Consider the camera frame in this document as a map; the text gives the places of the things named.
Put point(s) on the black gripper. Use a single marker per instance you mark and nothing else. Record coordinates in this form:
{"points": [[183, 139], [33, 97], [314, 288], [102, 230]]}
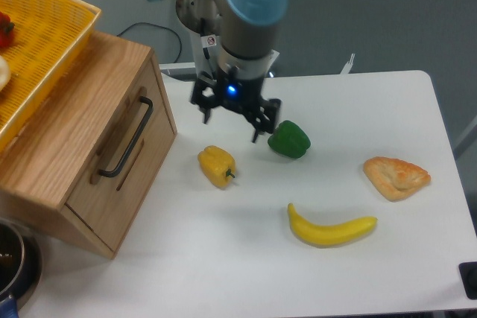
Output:
{"points": [[242, 96]]}

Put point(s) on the wooden top drawer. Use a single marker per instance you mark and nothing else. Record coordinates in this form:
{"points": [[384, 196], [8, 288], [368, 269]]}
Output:
{"points": [[111, 190]]}

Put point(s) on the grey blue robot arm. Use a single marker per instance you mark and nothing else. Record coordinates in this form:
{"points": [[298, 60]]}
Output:
{"points": [[247, 30]]}

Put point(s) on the wooden drawer cabinet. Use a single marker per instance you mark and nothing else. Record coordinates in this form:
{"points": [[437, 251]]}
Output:
{"points": [[42, 166]]}

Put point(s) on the green bell pepper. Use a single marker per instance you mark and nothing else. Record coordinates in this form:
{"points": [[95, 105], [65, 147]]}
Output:
{"points": [[289, 140]]}

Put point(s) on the yellow bell pepper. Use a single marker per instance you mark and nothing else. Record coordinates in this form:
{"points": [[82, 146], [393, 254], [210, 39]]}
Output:
{"points": [[217, 165]]}

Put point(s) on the yellow banana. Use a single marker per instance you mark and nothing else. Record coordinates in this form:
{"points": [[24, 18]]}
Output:
{"points": [[331, 235]]}

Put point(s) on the baked pastry slice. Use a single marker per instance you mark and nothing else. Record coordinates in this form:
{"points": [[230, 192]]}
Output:
{"points": [[395, 179]]}

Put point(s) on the yellow plastic basket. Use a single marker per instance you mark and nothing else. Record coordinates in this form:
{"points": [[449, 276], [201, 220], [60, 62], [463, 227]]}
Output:
{"points": [[48, 36]]}

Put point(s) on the white round food item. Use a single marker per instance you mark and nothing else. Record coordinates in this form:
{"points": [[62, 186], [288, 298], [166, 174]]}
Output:
{"points": [[5, 73]]}

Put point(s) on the dark metal pot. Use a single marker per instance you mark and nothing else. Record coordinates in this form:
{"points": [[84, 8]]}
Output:
{"points": [[21, 267]]}

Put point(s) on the black corner device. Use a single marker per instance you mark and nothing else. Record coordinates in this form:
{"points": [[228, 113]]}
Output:
{"points": [[468, 272]]}

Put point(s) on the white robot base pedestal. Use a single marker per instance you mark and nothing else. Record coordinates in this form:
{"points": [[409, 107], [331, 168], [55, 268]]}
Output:
{"points": [[194, 16]]}

